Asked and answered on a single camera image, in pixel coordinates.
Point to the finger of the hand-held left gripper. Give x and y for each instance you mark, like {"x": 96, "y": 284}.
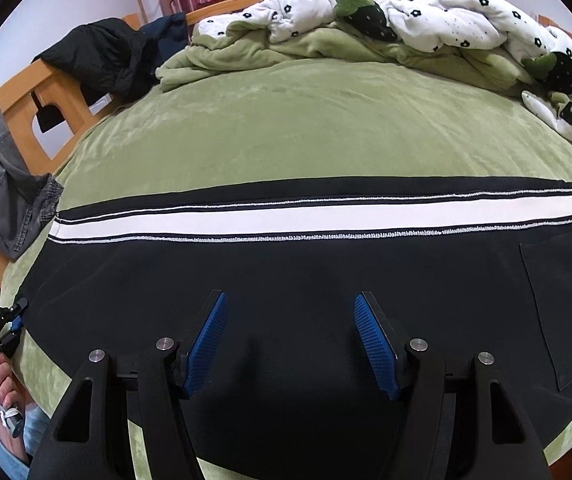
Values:
{"x": 20, "y": 305}
{"x": 14, "y": 330}

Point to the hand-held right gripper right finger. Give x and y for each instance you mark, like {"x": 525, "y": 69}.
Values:
{"x": 373, "y": 345}

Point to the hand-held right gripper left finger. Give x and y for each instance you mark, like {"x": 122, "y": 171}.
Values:
{"x": 206, "y": 345}

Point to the black pants with white stripe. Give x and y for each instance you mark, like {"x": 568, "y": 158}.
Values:
{"x": 286, "y": 270}

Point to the person's left hand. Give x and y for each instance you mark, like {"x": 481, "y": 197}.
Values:
{"x": 3, "y": 380}

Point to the person's leg in jeans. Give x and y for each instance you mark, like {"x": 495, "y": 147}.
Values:
{"x": 35, "y": 427}

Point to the green bed cover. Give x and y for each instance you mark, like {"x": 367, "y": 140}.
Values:
{"x": 291, "y": 125}

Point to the black jacket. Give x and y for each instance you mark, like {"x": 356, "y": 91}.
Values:
{"x": 95, "y": 55}

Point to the green fleece blanket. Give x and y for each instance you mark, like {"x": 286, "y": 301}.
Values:
{"x": 276, "y": 47}

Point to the navy garment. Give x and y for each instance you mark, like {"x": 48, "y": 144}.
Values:
{"x": 168, "y": 32}

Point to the wooden coat rack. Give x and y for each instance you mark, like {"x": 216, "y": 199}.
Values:
{"x": 140, "y": 5}

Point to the white floral quilt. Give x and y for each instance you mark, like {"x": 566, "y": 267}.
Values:
{"x": 441, "y": 15}

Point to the wooden bed frame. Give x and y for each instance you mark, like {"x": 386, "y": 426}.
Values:
{"x": 20, "y": 102}

